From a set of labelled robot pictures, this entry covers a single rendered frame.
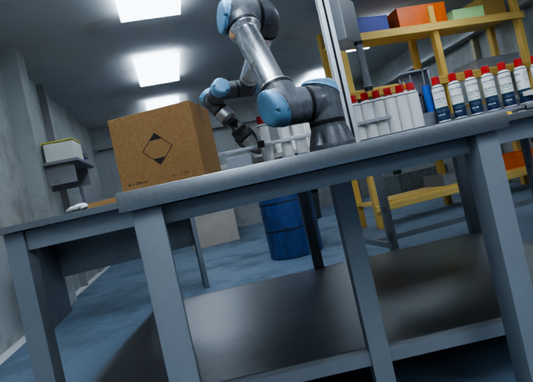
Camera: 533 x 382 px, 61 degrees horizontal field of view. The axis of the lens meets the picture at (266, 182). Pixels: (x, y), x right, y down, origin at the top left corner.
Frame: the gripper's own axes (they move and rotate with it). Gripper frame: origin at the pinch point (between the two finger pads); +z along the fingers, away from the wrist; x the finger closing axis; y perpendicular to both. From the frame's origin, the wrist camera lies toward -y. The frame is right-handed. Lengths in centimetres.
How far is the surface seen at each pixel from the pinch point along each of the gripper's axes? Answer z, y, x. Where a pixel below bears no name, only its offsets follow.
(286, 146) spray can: 6.7, -1.5, -10.5
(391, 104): 24, -2, -56
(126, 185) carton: -20, -41, 43
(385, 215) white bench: 85, 113, -40
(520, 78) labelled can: 54, -1, -106
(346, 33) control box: -10, -18, -57
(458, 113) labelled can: 47, -1, -75
